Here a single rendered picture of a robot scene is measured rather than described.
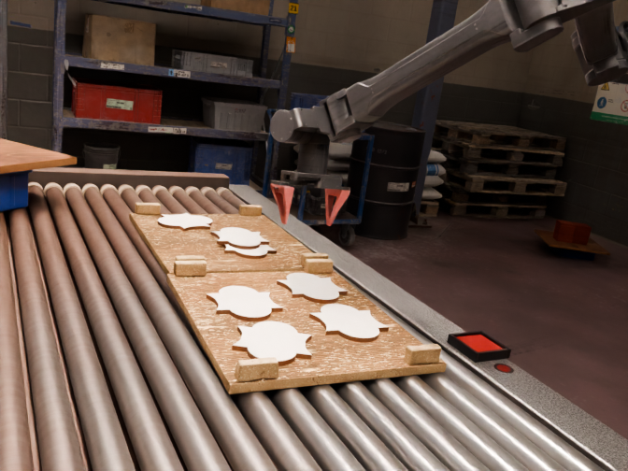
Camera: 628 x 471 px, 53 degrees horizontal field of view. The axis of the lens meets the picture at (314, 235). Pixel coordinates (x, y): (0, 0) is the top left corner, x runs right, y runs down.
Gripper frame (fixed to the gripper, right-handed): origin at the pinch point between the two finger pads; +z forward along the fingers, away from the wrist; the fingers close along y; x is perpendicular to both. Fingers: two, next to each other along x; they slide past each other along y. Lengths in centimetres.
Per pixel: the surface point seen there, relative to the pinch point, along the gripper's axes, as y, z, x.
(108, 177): -23, 0, 86
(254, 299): -13.3, 13.0, -8.7
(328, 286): 3.5, 11.9, -4.6
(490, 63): 436, -125, 447
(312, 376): -14.1, 17.6, -33.5
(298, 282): -1.7, 11.7, -2.1
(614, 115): 485, -73, 318
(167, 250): -21.3, 9.9, 20.2
